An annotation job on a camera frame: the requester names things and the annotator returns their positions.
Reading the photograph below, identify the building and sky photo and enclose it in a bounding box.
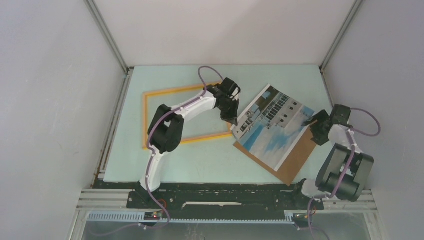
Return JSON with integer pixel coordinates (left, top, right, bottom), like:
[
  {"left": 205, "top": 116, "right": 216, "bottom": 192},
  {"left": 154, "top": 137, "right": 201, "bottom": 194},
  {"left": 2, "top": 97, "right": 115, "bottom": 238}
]
[{"left": 230, "top": 84, "right": 315, "bottom": 171}]

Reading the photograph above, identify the brown cardboard backing board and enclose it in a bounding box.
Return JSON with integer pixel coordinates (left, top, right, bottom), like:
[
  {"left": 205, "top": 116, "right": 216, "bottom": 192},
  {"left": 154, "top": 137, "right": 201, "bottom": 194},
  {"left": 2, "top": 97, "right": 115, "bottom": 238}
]
[{"left": 233, "top": 127, "right": 331, "bottom": 186}]

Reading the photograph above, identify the orange wooden picture frame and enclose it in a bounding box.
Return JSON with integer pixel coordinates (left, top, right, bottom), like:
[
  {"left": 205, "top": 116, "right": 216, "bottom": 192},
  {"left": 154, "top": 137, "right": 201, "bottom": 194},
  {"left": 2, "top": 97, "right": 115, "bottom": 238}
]
[{"left": 141, "top": 84, "right": 232, "bottom": 150}]

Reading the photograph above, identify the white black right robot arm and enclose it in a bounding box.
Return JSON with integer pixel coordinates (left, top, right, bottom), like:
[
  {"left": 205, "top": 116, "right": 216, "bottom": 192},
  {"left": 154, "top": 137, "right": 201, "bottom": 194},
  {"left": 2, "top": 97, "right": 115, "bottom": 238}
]
[{"left": 302, "top": 104, "right": 374, "bottom": 202}]

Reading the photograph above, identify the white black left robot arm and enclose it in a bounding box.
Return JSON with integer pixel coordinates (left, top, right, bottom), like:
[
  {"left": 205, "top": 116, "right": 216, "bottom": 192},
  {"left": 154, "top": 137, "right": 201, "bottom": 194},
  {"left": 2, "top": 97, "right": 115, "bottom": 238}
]
[{"left": 138, "top": 78, "right": 241, "bottom": 208}]

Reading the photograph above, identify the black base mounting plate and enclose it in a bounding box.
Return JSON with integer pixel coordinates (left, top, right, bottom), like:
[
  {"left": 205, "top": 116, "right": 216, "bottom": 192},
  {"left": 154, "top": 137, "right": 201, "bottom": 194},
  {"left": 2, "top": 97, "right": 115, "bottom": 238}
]
[{"left": 126, "top": 182, "right": 310, "bottom": 221}]

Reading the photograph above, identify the small electronics board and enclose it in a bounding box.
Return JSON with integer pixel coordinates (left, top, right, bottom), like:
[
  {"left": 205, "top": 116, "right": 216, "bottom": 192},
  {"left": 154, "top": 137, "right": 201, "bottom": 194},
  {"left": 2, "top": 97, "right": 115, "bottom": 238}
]
[{"left": 143, "top": 212, "right": 163, "bottom": 221}]

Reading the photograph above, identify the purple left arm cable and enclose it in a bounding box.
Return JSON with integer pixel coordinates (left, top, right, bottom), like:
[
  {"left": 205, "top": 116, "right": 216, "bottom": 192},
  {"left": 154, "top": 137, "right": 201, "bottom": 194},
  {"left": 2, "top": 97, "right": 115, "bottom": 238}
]
[{"left": 139, "top": 65, "right": 223, "bottom": 231}]

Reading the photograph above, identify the left aluminium corner post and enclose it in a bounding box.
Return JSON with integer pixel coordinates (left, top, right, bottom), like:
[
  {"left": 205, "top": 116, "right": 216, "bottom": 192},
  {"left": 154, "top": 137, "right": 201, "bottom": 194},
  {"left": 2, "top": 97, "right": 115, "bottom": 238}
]
[{"left": 83, "top": 0, "right": 130, "bottom": 74}]

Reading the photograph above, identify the aluminium corner post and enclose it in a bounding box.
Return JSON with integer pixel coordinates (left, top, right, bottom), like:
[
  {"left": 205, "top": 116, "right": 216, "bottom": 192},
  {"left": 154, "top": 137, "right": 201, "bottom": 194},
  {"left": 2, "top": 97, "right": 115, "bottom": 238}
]
[
  {"left": 83, "top": 0, "right": 130, "bottom": 74},
  {"left": 319, "top": 0, "right": 365, "bottom": 74}
]

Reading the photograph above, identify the right aluminium corner post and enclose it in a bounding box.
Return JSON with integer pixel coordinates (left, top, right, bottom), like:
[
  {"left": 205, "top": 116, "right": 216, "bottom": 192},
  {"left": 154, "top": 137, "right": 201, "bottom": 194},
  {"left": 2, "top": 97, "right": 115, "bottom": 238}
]
[{"left": 319, "top": 0, "right": 365, "bottom": 74}]

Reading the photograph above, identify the aluminium rail front frame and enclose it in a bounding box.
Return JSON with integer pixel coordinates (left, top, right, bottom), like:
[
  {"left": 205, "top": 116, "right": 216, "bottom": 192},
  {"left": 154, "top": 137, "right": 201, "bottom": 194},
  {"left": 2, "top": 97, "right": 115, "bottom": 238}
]
[{"left": 68, "top": 183, "right": 387, "bottom": 240}]

